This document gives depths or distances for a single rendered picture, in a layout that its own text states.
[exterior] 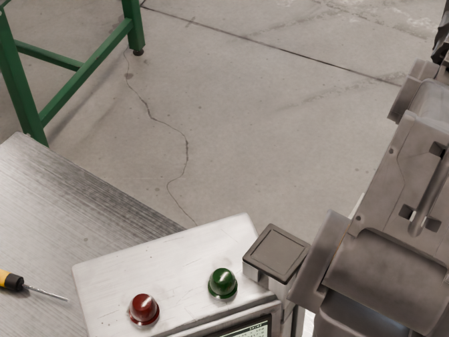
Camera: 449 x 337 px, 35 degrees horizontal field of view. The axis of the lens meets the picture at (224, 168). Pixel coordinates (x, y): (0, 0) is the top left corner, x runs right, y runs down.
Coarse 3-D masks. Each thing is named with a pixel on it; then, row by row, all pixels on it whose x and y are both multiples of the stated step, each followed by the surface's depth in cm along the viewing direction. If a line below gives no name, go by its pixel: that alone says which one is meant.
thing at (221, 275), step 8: (216, 272) 61; (224, 272) 61; (232, 272) 61; (216, 280) 60; (224, 280) 60; (232, 280) 61; (208, 288) 62; (216, 288) 60; (224, 288) 60; (232, 288) 61; (216, 296) 61; (224, 296) 61; (232, 296) 61
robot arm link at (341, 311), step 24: (336, 216) 48; (336, 240) 47; (312, 264) 48; (312, 288) 49; (312, 312) 50; (336, 312) 49; (360, 312) 50; (312, 336) 50; (336, 336) 49; (360, 336) 48; (384, 336) 49; (408, 336) 49; (432, 336) 47
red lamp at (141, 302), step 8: (136, 296) 60; (144, 296) 60; (136, 304) 59; (144, 304) 59; (152, 304) 59; (136, 312) 59; (144, 312) 59; (152, 312) 59; (136, 320) 60; (144, 320) 60; (152, 320) 60
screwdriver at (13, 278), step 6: (0, 270) 137; (0, 276) 136; (6, 276) 136; (12, 276) 136; (18, 276) 136; (0, 282) 136; (6, 282) 135; (12, 282) 135; (18, 282) 135; (12, 288) 135; (18, 288) 135; (30, 288) 135; (36, 288) 135; (48, 294) 134; (54, 294) 134; (66, 300) 133
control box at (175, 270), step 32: (224, 224) 67; (128, 256) 65; (160, 256) 65; (192, 256) 64; (224, 256) 64; (96, 288) 63; (128, 288) 63; (160, 288) 62; (192, 288) 62; (256, 288) 62; (96, 320) 61; (128, 320) 61; (160, 320) 60; (192, 320) 61; (224, 320) 61
